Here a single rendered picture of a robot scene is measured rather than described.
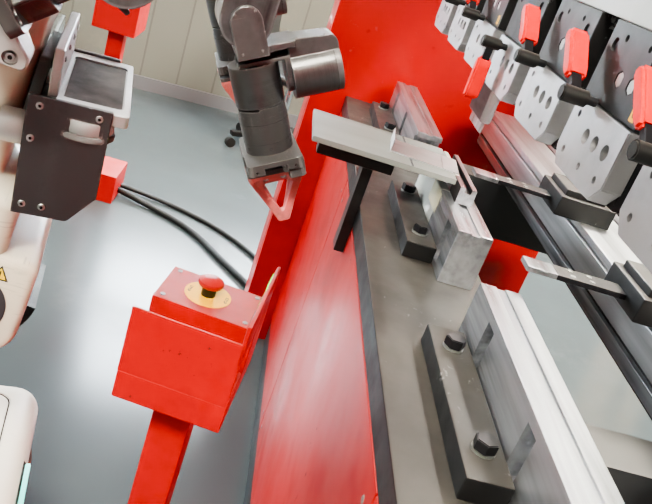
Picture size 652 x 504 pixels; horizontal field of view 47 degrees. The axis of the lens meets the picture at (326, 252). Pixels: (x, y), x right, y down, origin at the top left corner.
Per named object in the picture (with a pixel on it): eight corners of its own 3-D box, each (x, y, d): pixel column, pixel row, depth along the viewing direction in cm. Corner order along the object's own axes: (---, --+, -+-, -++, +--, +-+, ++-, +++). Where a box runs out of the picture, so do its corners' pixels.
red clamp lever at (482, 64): (459, 93, 119) (483, 32, 115) (483, 100, 120) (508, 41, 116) (461, 95, 118) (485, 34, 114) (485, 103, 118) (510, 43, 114)
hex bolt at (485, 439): (468, 438, 80) (474, 427, 80) (492, 444, 81) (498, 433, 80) (472, 456, 78) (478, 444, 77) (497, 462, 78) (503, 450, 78)
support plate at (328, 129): (312, 113, 145) (314, 108, 144) (440, 153, 148) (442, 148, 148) (311, 140, 128) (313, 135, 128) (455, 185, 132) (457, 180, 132)
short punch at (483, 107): (464, 117, 141) (484, 68, 137) (474, 120, 141) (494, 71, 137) (474, 132, 132) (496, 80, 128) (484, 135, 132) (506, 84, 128)
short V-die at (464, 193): (438, 164, 148) (444, 150, 147) (452, 169, 148) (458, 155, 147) (454, 202, 130) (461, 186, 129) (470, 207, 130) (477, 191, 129)
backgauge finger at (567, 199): (465, 168, 146) (475, 145, 144) (586, 207, 149) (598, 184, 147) (476, 190, 135) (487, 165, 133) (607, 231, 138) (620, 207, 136)
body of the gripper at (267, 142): (291, 140, 96) (281, 83, 92) (305, 170, 87) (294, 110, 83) (241, 151, 95) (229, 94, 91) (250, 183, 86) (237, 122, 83)
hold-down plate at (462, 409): (419, 340, 103) (427, 321, 101) (456, 350, 103) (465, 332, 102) (455, 499, 76) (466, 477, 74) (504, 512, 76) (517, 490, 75)
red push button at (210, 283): (198, 288, 117) (203, 268, 115) (222, 297, 117) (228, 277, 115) (190, 299, 113) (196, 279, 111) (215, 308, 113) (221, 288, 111)
